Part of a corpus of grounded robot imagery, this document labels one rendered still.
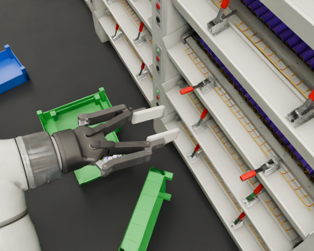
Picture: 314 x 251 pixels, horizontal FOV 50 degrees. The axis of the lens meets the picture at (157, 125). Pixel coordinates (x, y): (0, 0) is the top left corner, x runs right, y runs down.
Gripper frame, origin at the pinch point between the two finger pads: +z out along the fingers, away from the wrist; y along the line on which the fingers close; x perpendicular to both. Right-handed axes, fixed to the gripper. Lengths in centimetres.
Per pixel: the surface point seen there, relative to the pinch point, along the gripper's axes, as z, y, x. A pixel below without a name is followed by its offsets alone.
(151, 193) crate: 10.4, -5.4, -45.3
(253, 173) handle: 17.6, 14.5, -6.2
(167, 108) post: 28, -30, -37
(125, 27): 26, -66, -27
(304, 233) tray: 20.8, 29.3, -8.6
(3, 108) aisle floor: -23, -80, -73
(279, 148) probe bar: 25.4, 12.5, -3.3
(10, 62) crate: -14, -107, -70
